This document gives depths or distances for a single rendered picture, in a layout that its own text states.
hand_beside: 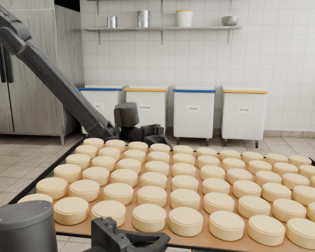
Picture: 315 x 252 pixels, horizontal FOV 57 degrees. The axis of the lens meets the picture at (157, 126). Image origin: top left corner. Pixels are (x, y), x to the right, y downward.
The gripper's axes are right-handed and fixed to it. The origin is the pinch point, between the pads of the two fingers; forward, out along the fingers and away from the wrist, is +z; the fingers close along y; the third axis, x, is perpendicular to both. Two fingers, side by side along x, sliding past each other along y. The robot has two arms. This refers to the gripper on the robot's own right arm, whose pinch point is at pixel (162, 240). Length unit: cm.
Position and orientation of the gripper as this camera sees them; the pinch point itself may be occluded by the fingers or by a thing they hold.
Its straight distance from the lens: 43.0
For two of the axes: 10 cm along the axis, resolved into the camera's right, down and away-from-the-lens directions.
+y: 0.4, -9.7, -2.4
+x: -6.5, -2.1, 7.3
